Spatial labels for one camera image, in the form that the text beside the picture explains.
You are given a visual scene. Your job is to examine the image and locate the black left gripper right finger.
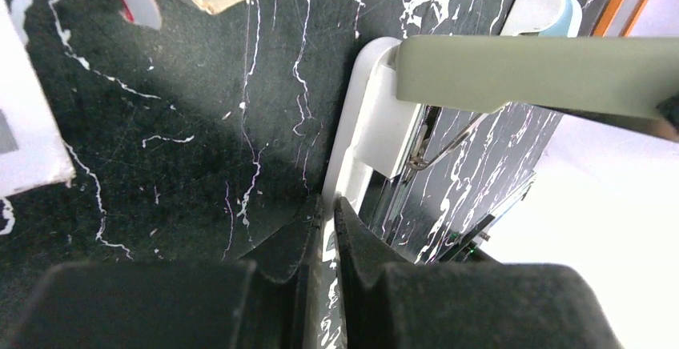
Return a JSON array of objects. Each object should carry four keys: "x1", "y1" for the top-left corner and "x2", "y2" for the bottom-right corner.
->
[{"x1": 334, "y1": 197, "x2": 620, "y2": 348}]

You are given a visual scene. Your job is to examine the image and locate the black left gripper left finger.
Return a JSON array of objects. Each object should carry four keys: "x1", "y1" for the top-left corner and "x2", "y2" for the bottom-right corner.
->
[{"x1": 1, "y1": 196, "x2": 323, "y2": 348}]

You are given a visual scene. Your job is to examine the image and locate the cream white stapler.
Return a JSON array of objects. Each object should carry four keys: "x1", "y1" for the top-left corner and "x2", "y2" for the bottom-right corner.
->
[{"x1": 321, "y1": 35, "x2": 678, "y2": 262}]

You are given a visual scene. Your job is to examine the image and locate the white red staple box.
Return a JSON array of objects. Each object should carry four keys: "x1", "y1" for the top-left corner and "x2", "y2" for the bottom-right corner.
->
[{"x1": 1, "y1": 0, "x2": 75, "y2": 197}]

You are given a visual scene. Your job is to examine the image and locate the light blue eraser block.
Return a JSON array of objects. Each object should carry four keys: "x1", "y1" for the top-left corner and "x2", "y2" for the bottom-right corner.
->
[{"x1": 500, "y1": 0, "x2": 583, "y2": 38}]

